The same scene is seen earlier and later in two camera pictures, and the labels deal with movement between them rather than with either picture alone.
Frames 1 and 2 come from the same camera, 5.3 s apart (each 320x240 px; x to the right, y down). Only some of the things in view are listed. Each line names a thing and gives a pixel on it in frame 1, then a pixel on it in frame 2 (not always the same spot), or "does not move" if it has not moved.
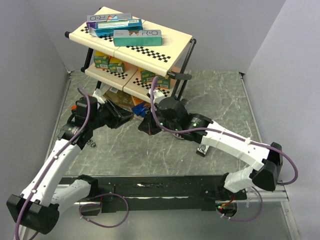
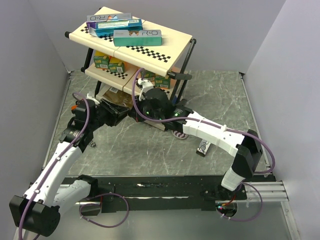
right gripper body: x=153 y=127 to x=142 y=106
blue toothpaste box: x=107 y=28 does not move
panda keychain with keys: x=92 y=143 does not move
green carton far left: x=101 y=60 does not move
